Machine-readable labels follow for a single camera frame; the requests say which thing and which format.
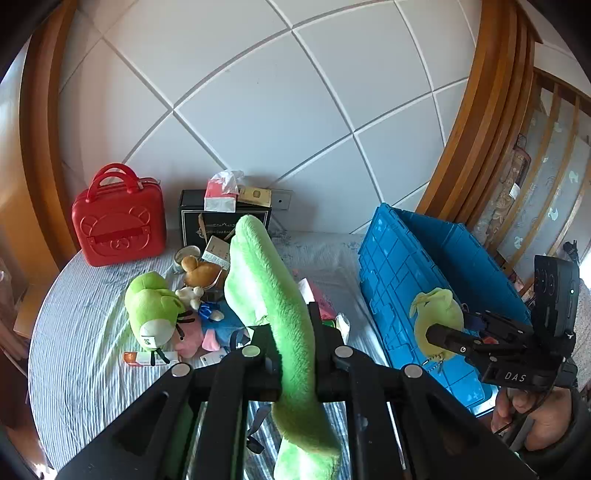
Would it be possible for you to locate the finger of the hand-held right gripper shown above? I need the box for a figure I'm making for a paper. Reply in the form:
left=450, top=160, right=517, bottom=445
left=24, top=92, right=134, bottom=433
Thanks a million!
left=463, top=311, right=537, bottom=348
left=424, top=322, right=502, bottom=368

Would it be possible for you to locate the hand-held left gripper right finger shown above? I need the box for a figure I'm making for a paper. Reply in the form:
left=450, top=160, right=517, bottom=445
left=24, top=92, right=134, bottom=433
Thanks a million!
left=307, top=301, right=539, bottom=480

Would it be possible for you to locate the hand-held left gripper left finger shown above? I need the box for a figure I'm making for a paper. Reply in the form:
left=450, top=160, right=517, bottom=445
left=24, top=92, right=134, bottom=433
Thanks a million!
left=55, top=325, right=283, bottom=480

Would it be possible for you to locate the small green plush keychain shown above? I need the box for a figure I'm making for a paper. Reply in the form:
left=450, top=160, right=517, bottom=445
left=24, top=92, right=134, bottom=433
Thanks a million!
left=411, top=288, right=465, bottom=363

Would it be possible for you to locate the green plush crocodile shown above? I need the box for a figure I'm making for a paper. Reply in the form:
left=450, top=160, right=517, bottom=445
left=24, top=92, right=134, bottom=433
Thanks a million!
left=224, top=213, right=342, bottom=480

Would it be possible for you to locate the blue plastic storage container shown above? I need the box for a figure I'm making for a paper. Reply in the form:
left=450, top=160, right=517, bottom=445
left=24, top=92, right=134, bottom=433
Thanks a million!
left=358, top=203, right=532, bottom=416

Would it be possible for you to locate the person's right hand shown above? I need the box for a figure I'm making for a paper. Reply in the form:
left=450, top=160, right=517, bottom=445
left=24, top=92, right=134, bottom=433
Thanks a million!
left=490, top=387, right=574, bottom=453

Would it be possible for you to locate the pale yellow plastic packet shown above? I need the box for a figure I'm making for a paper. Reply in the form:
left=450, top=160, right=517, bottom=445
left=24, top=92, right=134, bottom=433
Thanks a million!
left=335, top=313, right=354, bottom=344

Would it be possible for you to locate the blue plush toy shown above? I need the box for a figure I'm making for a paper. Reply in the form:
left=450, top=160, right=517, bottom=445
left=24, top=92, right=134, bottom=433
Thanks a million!
left=203, top=318, right=252, bottom=347

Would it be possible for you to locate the pink white box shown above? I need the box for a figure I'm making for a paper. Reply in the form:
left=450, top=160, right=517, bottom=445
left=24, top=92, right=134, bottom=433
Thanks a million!
left=295, top=277, right=338, bottom=321

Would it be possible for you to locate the small blue white toy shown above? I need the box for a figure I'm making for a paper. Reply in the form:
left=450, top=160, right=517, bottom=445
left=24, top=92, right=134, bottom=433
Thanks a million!
left=198, top=302, right=225, bottom=324

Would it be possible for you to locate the pink plush toy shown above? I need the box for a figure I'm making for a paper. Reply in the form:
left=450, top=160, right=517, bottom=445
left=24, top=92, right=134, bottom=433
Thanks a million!
left=173, top=318, right=220, bottom=358

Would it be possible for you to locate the small white plush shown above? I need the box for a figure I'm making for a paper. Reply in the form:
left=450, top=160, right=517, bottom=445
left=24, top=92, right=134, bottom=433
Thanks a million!
left=175, top=286, right=205, bottom=310

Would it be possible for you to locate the brown bear plush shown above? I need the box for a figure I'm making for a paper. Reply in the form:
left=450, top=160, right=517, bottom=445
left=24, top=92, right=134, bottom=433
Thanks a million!
left=181, top=255, right=225, bottom=289

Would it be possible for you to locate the orange white slim box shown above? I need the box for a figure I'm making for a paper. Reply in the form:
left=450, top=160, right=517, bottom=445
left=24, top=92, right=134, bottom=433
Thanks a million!
left=122, top=351, right=181, bottom=367

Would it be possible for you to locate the green frog plush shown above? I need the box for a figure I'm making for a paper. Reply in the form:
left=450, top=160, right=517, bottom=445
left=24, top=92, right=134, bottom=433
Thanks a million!
left=124, top=271, right=186, bottom=348

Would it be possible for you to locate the white round tin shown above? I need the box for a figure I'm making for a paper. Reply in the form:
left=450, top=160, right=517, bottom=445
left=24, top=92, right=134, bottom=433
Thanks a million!
left=173, top=246, right=201, bottom=274

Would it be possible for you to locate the black gift box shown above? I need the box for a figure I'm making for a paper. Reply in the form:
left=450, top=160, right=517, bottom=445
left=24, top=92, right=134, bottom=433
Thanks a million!
left=179, top=189, right=273, bottom=247

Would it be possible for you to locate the striped blue white bed sheet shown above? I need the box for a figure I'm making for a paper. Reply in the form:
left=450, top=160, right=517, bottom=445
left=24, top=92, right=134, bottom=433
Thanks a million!
left=28, top=231, right=490, bottom=480

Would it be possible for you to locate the flat beige box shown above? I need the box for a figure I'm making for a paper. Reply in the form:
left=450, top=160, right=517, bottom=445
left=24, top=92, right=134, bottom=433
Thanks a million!
left=238, top=186, right=273, bottom=207

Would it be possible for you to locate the red white tissue pack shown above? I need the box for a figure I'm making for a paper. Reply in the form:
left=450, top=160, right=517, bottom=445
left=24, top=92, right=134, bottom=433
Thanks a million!
left=204, top=170, right=245, bottom=213

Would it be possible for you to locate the red plastic bear case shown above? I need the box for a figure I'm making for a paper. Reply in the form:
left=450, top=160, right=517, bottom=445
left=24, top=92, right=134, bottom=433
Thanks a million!
left=71, top=162, right=167, bottom=267

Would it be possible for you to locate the wooden slat rail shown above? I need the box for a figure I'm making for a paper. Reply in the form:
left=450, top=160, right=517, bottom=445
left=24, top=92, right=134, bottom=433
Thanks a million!
left=475, top=65, right=591, bottom=287

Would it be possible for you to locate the wooden headboard frame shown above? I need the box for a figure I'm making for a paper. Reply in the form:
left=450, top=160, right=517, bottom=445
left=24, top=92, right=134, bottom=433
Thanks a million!
left=18, top=0, right=546, bottom=268

